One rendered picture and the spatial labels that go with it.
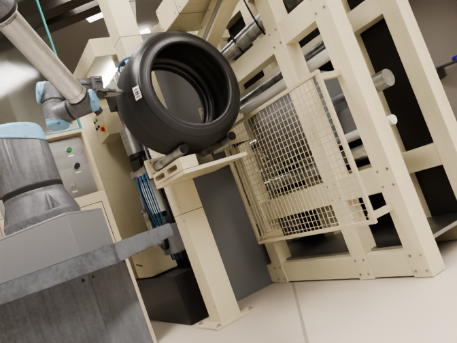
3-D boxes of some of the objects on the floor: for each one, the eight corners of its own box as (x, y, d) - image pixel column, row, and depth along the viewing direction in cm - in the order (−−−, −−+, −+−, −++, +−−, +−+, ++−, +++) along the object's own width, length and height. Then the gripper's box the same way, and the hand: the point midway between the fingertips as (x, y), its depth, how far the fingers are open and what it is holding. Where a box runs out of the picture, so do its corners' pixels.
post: (210, 323, 246) (66, -85, 261) (230, 313, 253) (88, -83, 269) (222, 324, 235) (70, -101, 250) (241, 314, 242) (93, -100, 258)
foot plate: (195, 327, 248) (194, 324, 248) (233, 307, 262) (232, 303, 262) (217, 331, 225) (216, 327, 225) (258, 308, 240) (256, 304, 240)
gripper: (77, 75, 194) (123, 74, 205) (73, 84, 201) (117, 82, 212) (80, 94, 192) (127, 92, 204) (76, 101, 200) (122, 99, 211)
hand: (121, 92), depth 207 cm, fingers closed
